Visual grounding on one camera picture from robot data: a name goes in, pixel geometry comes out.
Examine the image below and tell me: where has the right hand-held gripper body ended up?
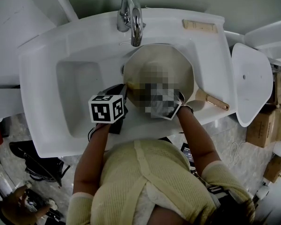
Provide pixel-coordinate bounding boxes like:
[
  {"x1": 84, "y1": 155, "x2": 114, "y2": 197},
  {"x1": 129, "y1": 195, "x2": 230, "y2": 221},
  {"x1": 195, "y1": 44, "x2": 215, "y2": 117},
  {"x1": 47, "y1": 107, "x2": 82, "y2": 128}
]
[{"x1": 140, "y1": 84, "x2": 185, "y2": 121}]

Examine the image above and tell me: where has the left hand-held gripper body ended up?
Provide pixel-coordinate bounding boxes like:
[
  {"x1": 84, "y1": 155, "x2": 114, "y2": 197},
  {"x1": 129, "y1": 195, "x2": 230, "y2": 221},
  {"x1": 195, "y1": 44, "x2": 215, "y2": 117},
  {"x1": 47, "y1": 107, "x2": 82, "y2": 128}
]
[{"x1": 88, "y1": 90, "x2": 128, "y2": 135}]

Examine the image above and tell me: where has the beige frying pan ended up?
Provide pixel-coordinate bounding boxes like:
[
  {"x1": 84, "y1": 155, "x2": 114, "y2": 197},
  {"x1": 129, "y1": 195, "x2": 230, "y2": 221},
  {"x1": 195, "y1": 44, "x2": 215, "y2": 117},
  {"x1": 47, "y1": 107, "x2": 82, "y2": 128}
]
[{"x1": 123, "y1": 43, "x2": 230, "y2": 120}]

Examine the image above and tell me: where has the person's right forearm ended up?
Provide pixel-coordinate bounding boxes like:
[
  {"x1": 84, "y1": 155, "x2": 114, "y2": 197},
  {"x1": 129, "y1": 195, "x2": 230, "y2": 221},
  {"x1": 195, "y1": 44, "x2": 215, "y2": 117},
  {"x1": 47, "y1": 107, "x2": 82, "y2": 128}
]
[{"x1": 177, "y1": 105, "x2": 222, "y2": 172}]

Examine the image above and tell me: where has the person's left forearm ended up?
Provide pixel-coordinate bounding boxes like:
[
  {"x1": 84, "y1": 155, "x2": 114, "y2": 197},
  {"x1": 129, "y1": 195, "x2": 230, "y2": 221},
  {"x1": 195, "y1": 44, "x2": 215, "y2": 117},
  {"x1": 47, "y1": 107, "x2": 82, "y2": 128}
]
[{"x1": 74, "y1": 122, "x2": 111, "y2": 196}]

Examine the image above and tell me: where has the black screen device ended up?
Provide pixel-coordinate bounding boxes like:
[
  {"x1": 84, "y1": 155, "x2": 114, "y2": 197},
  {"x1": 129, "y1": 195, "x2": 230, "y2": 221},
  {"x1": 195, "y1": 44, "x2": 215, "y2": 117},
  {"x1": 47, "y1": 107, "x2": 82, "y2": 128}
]
[{"x1": 180, "y1": 142, "x2": 195, "y2": 165}]

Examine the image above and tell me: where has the white ceramic sink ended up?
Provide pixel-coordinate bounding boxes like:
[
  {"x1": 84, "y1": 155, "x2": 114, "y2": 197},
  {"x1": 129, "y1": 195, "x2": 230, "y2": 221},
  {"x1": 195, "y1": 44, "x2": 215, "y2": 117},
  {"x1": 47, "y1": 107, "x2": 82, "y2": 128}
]
[{"x1": 18, "y1": 7, "x2": 237, "y2": 159}]

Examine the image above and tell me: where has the person's yellow knit top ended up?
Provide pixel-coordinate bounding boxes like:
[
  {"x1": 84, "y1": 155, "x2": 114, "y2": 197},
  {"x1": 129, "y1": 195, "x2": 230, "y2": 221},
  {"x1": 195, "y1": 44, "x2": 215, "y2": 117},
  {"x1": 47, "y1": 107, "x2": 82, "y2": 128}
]
[{"x1": 69, "y1": 138, "x2": 256, "y2": 225}]

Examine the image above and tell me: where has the chrome faucet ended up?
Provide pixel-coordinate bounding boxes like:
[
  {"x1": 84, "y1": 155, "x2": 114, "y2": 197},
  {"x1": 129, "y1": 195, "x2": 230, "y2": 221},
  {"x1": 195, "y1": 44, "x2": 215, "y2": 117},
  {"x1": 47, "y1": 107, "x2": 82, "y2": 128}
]
[{"x1": 117, "y1": 0, "x2": 146, "y2": 47}]

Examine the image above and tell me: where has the large cardboard box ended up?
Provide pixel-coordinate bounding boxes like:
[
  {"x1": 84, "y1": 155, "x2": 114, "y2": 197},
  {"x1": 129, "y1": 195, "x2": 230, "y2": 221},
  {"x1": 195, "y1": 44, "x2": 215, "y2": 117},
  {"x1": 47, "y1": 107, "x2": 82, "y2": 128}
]
[{"x1": 245, "y1": 106, "x2": 281, "y2": 149}]

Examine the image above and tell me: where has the small cardboard box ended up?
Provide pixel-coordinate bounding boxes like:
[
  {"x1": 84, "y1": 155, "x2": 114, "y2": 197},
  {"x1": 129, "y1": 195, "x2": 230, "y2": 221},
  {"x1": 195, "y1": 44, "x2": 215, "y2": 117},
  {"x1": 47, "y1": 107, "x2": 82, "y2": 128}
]
[{"x1": 263, "y1": 155, "x2": 281, "y2": 184}]

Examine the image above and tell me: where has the white plastic pipe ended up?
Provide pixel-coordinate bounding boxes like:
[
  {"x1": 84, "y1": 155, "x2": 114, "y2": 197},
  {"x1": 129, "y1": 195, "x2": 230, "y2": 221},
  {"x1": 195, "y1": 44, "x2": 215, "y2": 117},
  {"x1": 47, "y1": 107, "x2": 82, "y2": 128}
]
[{"x1": 0, "y1": 157, "x2": 14, "y2": 196}]

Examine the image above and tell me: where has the white curved ceramic fixture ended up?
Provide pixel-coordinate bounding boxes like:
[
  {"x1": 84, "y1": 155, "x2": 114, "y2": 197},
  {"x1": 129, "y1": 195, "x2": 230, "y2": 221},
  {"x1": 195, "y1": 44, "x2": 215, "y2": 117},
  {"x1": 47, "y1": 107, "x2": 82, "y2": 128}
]
[{"x1": 224, "y1": 17, "x2": 281, "y2": 58}]

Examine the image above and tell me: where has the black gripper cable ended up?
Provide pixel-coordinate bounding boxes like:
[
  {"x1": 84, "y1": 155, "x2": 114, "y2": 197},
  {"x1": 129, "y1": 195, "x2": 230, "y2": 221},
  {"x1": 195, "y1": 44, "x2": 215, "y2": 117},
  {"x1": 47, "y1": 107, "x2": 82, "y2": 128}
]
[{"x1": 88, "y1": 123, "x2": 101, "y2": 142}]

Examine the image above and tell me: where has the white floor cable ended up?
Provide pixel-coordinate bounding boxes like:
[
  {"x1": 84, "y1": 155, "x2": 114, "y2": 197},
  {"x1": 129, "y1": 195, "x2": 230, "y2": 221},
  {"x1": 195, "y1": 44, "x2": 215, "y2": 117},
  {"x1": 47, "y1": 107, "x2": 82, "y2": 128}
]
[{"x1": 228, "y1": 141, "x2": 247, "y2": 170}]

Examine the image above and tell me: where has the black strapped bag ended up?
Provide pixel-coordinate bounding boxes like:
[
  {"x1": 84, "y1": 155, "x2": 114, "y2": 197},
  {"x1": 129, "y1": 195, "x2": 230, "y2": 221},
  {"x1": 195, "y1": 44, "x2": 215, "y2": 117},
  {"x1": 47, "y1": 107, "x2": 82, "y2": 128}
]
[{"x1": 9, "y1": 141, "x2": 65, "y2": 187}]

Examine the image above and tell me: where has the grey black shoulder strap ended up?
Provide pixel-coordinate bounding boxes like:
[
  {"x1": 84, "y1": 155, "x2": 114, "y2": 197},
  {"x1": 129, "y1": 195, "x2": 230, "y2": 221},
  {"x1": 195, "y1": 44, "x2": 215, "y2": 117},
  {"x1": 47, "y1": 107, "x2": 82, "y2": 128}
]
[{"x1": 207, "y1": 184, "x2": 229, "y2": 198}]

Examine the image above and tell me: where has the black cable bundle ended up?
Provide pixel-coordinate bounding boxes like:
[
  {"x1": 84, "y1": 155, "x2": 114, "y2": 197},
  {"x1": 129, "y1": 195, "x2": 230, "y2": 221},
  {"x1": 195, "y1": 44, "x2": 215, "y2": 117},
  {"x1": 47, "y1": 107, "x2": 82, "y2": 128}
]
[{"x1": 25, "y1": 188, "x2": 61, "y2": 222}]

